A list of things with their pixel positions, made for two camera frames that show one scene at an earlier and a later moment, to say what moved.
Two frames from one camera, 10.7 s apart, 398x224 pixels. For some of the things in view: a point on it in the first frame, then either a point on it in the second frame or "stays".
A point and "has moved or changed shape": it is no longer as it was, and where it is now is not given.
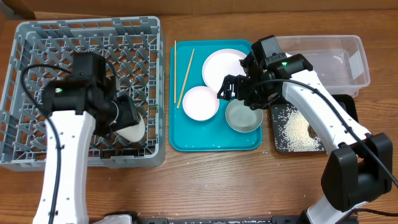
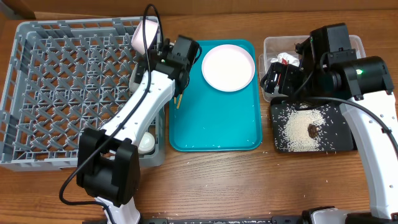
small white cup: x=134 y=133 has moved or changed shape
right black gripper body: x=237 y=88 to x=273 y=78
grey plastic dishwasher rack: x=41 y=52 stays
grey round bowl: x=241 y=117 to x=137 y=74
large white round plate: x=219 y=64 stays
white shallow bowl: x=200 y=103 to x=138 y=42
